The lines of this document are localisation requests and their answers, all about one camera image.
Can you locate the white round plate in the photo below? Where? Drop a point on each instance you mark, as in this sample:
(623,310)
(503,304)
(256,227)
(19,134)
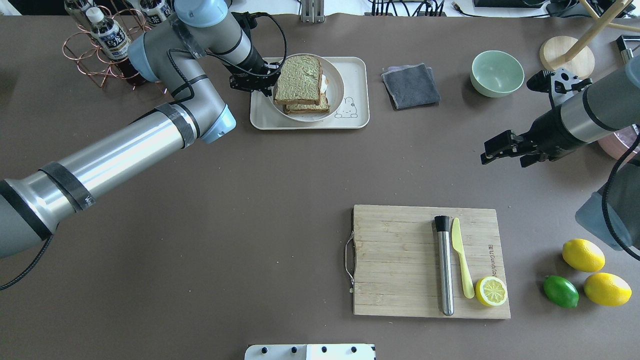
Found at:
(335,92)

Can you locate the wooden mug tree stand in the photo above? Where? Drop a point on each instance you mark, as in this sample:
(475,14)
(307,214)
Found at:
(574,54)

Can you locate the cream plastic tray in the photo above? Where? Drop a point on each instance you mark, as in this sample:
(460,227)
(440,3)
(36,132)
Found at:
(353,113)

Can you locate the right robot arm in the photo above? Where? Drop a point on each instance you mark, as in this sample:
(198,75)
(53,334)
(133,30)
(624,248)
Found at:
(583,112)

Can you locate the bread slice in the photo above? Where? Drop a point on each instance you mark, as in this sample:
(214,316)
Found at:
(322,107)
(299,82)

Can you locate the aluminium frame post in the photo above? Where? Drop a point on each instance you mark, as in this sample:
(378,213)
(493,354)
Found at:
(312,11)

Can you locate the black gripper spare part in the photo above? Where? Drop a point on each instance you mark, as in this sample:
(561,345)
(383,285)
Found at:
(557,82)

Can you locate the tea bottle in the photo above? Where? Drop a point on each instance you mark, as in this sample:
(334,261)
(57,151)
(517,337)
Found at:
(155,11)
(77,10)
(108,33)

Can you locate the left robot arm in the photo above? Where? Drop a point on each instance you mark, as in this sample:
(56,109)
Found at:
(33,207)

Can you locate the green lime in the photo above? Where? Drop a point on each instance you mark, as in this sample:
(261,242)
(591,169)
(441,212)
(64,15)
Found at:
(560,291)

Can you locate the pink bowl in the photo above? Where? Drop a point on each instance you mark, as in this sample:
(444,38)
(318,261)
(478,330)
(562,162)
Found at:
(617,143)

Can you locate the grey folded cloth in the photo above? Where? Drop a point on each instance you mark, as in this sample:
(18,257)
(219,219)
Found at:
(411,85)

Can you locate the bamboo cutting board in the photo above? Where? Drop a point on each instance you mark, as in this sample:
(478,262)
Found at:
(397,266)

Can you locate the copper wire bottle rack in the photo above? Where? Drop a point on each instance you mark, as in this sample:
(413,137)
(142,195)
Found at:
(89,57)

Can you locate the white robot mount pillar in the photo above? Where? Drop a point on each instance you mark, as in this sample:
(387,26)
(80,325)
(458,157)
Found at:
(313,351)

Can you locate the half lemon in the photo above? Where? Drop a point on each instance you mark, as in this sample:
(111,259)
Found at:
(491,291)

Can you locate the yellow plastic knife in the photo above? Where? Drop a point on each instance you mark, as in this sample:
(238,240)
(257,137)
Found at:
(458,246)

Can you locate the fried egg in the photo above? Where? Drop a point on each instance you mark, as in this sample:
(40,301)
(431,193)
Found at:
(323,85)

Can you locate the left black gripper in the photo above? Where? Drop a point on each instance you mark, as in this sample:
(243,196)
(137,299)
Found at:
(255,61)

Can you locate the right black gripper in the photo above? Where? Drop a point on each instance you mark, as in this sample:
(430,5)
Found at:
(549,131)

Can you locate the steel muddler black tip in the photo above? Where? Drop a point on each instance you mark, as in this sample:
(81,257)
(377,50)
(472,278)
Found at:
(443,231)

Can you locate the green bowl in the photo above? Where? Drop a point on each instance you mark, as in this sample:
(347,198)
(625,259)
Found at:
(496,74)

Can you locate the whole lemon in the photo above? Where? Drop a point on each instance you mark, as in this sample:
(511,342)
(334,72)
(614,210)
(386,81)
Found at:
(607,289)
(583,255)

